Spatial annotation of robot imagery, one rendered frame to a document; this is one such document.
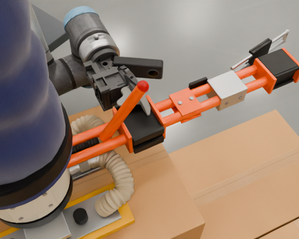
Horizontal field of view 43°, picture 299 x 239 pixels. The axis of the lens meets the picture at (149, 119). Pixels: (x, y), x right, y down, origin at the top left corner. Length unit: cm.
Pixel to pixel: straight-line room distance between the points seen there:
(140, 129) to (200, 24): 199
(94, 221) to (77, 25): 46
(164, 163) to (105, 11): 201
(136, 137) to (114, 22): 201
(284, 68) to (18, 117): 61
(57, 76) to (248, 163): 76
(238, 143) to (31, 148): 101
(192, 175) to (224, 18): 162
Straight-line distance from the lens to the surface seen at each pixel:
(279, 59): 92
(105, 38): 90
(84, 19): 95
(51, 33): 153
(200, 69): 239
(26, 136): 54
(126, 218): 81
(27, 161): 56
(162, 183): 89
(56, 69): 101
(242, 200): 134
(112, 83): 82
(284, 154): 147
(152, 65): 86
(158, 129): 75
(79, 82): 103
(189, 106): 80
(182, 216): 86
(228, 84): 85
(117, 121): 74
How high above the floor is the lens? 175
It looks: 55 degrees down
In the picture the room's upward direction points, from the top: straight up
